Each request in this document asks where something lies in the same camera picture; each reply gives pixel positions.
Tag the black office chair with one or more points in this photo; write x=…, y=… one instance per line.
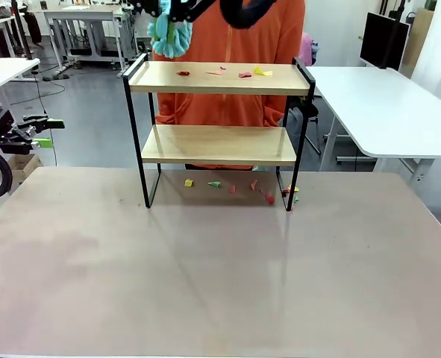
x=312, y=112

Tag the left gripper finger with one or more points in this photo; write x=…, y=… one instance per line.
x=54, y=124
x=44, y=142

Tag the teal chenille duster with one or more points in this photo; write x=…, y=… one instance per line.
x=164, y=44

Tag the person in orange hoodie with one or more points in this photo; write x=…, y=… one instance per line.
x=235, y=44

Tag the cardboard box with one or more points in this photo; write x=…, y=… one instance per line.
x=22, y=164

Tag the pink cloth bundle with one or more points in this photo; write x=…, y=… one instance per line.
x=309, y=48

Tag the grey metal workbench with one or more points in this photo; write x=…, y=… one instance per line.
x=78, y=15

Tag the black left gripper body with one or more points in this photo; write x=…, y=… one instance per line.
x=3, y=134

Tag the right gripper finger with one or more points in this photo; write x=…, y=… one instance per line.
x=149, y=5
x=183, y=11

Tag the large white desk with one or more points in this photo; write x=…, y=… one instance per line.
x=391, y=112

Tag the two-tier wooden shelf black frame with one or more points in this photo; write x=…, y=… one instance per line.
x=220, y=88

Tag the orange paper scrap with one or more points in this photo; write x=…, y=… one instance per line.
x=254, y=185

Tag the salmon paper scrap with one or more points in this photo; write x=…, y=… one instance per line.
x=215, y=72

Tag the black pole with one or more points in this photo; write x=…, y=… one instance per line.
x=21, y=33

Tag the black monitor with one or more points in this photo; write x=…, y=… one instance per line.
x=384, y=41

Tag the green paper scrap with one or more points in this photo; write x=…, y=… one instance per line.
x=296, y=199
x=215, y=184

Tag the floor power strip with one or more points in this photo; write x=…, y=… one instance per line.
x=56, y=77

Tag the brown board panel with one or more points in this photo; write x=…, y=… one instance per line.
x=423, y=37

